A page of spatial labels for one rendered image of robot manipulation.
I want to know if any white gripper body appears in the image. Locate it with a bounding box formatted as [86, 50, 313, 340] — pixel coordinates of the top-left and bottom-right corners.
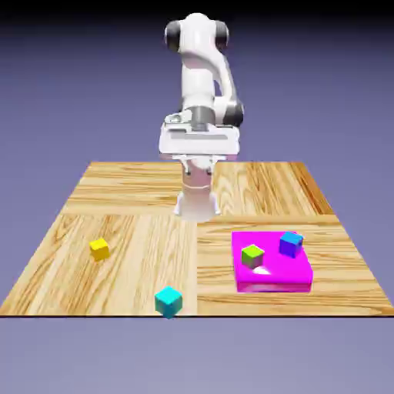
[158, 123, 241, 162]

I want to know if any small green cube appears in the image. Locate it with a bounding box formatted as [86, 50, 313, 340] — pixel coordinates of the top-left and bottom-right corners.
[241, 244, 265, 270]

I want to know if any small blue cube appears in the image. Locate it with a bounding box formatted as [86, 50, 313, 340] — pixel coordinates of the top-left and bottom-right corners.
[279, 231, 304, 259]

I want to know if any small yellow cube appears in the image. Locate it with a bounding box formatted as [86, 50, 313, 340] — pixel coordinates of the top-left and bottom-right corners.
[89, 237, 111, 262]

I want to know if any small cyan cube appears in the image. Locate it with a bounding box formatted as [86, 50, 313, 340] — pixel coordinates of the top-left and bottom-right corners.
[154, 285, 183, 320]

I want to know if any large magenta box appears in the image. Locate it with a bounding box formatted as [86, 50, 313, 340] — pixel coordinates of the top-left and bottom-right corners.
[231, 230, 314, 293]

